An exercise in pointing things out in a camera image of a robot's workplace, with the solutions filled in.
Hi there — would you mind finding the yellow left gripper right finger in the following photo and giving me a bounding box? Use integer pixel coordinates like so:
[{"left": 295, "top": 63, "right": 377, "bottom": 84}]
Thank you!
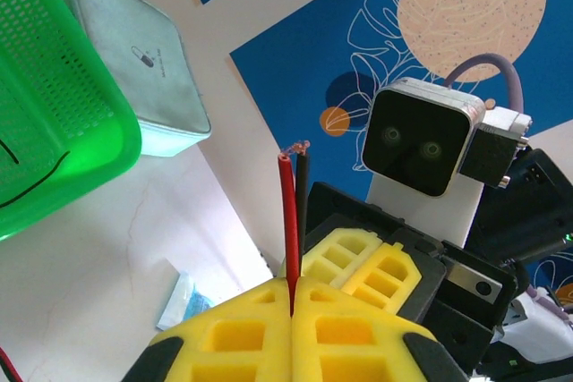
[{"left": 291, "top": 276, "right": 469, "bottom": 382}]

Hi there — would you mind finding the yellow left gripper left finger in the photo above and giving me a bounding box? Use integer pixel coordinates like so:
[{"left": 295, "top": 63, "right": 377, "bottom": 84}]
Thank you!
[{"left": 119, "top": 277, "right": 295, "bottom": 382}]

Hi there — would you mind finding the red and black twin cable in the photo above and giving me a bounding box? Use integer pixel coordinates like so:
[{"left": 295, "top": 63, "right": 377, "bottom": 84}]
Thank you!
[
  {"left": 0, "top": 346, "right": 23, "bottom": 382},
  {"left": 277, "top": 140, "right": 312, "bottom": 317}
]

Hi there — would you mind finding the blue face mask packet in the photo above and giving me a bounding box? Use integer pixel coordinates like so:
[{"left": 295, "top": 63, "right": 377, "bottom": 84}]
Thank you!
[{"left": 155, "top": 269, "right": 214, "bottom": 332}]

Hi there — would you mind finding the pale green box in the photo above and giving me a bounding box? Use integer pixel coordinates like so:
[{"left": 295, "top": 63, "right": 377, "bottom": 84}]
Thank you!
[{"left": 53, "top": 0, "right": 212, "bottom": 158}]

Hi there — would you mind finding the green plastic basket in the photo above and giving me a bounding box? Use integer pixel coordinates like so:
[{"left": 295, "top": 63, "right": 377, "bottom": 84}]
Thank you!
[{"left": 0, "top": 0, "right": 143, "bottom": 242}]

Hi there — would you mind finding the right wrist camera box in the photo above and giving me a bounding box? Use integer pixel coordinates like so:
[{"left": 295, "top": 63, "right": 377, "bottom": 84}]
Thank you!
[{"left": 361, "top": 77, "right": 487, "bottom": 250}]

